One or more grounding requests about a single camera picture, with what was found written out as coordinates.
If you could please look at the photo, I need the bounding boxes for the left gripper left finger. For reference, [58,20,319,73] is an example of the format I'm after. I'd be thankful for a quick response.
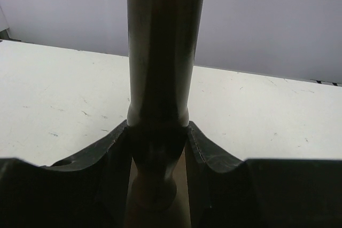
[1,122,131,227]

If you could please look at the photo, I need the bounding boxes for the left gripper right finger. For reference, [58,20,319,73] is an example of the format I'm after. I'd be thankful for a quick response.
[186,122,341,227]

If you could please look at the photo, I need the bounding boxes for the dark brown mannequin stand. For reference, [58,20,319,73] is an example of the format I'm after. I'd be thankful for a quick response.
[125,0,203,227]

